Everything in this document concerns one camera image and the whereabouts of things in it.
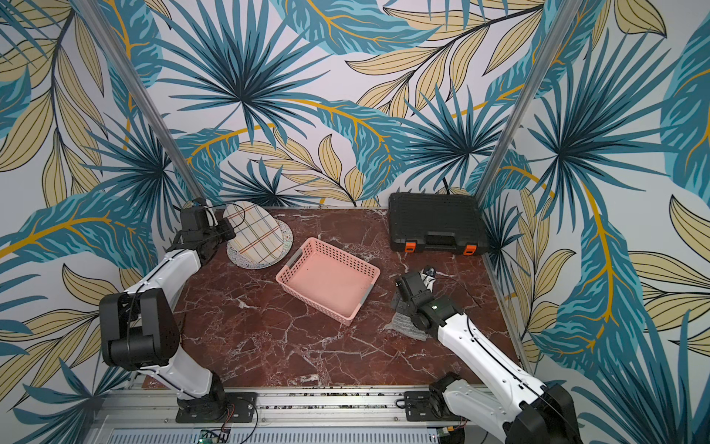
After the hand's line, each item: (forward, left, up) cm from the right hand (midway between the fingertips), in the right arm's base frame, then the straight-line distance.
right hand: (409, 300), depth 82 cm
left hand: (+25, +57, +7) cm, 63 cm away
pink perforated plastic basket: (+14, +25, -10) cm, 30 cm away
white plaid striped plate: (+27, +50, -2) cm, 57 cm away
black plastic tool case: (+33, -16, -3) cm, 37 cm away
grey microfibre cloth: (-4, +1, -8) cm, 9 cm away
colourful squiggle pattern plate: (+29, +41, -9) cm, 51 cm away
